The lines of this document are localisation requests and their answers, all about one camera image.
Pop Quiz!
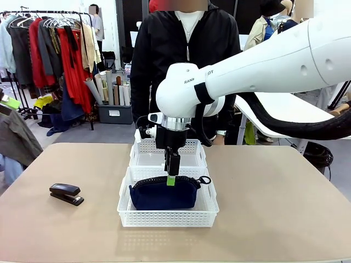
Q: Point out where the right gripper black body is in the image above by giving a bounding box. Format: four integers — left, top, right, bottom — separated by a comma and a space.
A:
155, 126, 190, 151

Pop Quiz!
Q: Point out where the navy zip pencil case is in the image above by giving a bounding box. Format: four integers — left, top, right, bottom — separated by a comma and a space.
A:
128, 175, 212, 211

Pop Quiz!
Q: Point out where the black stapler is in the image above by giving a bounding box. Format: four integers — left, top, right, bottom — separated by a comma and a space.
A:
49, 183, 85, 207

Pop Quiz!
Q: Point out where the person's right forearm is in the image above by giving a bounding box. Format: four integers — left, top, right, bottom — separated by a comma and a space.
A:
130, 68, 154, 132

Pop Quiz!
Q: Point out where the person's left forearm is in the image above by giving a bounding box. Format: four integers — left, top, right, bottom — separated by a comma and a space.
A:
213, 93, 242, 135

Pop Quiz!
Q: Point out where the white perforated plastic basket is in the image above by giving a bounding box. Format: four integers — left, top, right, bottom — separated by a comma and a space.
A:
117, 166, 220, 228
128, 138, 208, 168

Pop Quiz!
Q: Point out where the grey storage bin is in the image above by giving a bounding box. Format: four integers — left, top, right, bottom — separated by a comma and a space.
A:
96, 104, 134, 124

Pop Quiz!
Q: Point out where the white paper roll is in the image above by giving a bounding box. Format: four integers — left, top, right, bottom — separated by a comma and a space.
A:
122, 84, 131, 106

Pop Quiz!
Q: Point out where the brown paper roll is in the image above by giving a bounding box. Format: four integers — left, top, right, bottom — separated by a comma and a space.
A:
116, 76, 123, 106

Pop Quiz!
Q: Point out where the lime green bag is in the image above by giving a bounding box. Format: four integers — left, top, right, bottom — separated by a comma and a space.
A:
245, 120, 257, 146

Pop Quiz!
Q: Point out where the tall grey paper roll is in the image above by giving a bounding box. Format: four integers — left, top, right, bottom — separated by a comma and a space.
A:
105, 69, 115, 106

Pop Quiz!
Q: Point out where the pale green paper roll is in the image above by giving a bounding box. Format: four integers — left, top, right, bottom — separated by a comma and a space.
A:
94, 73, 107, 105

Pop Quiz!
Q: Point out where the person's black jacket torso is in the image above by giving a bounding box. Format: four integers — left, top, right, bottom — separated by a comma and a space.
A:
130, 0, 242, 146

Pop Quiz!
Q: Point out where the black office chair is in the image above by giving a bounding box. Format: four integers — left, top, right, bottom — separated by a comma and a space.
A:
103, 51, 117, 74

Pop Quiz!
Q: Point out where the navy cloth heap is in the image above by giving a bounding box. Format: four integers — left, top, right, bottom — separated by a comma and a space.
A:
46, 79, 86, 136

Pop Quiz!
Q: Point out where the long red dress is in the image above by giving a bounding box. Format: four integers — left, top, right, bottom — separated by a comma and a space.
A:
57, 27, 94, 115

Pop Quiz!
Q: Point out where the white side table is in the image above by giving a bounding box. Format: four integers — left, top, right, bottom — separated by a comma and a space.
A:
234, 92, 343, 154

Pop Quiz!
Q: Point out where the beige blouse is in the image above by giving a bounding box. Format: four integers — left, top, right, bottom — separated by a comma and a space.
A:
81, 23, 102, 73

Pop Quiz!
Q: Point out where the yellow cloth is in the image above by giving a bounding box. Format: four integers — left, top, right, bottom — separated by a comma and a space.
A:
34, 95, 54, 109

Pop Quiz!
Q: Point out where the bystander in grey shirt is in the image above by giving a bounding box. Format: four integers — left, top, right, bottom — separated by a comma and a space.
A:
89, 4, 105, 55

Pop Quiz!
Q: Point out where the mannequin in beige coat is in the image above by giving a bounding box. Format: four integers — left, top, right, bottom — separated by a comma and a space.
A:
244, 10, 287, 52

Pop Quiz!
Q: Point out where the black scarf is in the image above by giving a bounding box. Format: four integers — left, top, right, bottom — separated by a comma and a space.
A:
63, 26, 80, 69

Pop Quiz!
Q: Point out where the grey hanging jacket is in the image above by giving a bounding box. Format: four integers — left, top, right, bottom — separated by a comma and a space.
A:
37, 18, 65, 77

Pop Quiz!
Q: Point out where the light blue denim cloth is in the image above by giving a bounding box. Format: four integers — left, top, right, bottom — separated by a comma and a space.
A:
0, 153, 24, 190

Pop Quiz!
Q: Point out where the red coat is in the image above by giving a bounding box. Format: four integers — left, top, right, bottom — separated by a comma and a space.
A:
29, 18, 57, 88

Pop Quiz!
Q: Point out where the black hat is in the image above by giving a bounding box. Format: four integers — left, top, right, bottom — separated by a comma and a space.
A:
260, 0, 286, 17

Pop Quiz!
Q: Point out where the black clothes rack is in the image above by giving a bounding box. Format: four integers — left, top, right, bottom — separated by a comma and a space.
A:
0, 10, 95, 131

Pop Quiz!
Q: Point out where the dark grey coat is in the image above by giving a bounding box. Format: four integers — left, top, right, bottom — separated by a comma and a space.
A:
7, 23, 35, 85

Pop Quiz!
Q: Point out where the light blue fluffy garment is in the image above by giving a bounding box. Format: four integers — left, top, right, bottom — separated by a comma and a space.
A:
0, 15, 17, 73

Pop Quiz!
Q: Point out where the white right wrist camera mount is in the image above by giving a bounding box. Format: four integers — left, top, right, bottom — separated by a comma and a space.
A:
134, 126, 157, 145

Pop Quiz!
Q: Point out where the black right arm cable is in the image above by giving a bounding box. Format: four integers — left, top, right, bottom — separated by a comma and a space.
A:
191, 92, 351, 147

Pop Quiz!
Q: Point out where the black cable pile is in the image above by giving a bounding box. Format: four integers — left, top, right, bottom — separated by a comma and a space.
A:
303, 141, 334, 168

